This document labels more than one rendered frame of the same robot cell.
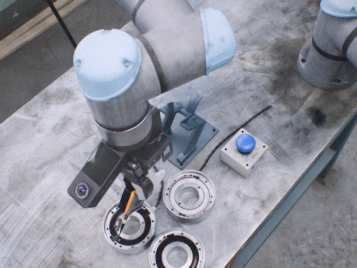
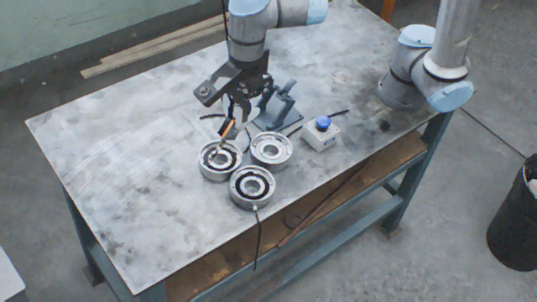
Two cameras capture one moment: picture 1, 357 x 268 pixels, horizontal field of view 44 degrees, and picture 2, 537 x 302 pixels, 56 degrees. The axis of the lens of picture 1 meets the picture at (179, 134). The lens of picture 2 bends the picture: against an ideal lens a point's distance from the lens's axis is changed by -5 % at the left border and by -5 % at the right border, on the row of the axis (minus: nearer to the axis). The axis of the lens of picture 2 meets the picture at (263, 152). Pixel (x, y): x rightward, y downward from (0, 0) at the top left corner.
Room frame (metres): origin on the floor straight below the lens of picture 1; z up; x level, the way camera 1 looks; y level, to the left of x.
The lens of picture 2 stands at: (-0.53, 0.02, 1.79)
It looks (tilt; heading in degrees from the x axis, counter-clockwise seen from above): 48 degrees down; 359
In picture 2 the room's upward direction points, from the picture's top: 8 degrees clockwise
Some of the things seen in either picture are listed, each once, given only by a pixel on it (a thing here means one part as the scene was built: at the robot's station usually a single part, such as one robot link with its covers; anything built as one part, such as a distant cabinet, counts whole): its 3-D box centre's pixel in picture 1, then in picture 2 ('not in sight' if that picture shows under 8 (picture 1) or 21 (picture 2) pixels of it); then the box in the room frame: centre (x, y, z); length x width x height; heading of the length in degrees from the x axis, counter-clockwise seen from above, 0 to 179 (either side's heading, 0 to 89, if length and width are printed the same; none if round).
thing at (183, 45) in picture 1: (180, 41); (294, 2); (0.39, -0.01, 1.23); 0.11 x 0.11 x 0.08; 22
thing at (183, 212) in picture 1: (189, 197); (270, 153); (0.35, -0.01, 0.82); 0.08 x 0.08 x 0.02
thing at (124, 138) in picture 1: (121, 115); (245, 44); (0.33, 0.07, 1.15); 0.08 x 0.08 x 0.05
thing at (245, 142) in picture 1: (245, 147); (322, 126); (0.43, -0.13, 0.85); 0.04 x 0.04 x 0.05
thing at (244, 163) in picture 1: (245, 151); (322, 132); (0.44, -0.14, 0.82); 0.08 x 0.07 x 0.05; 133
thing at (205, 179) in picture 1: (189, 197); (270, 152); (0.35, -0.01, 0.82); 0.10 x 0.10 x 0.04
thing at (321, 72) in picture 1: (333, 51); (405, 81); (0.66, -0.38, 0.85); 0.15 x 0.15 x 0.10
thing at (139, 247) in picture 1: (130, 226); (220, 161); (0.30, 0.11, 0.82); 0.10 x 0.10 x 0.04
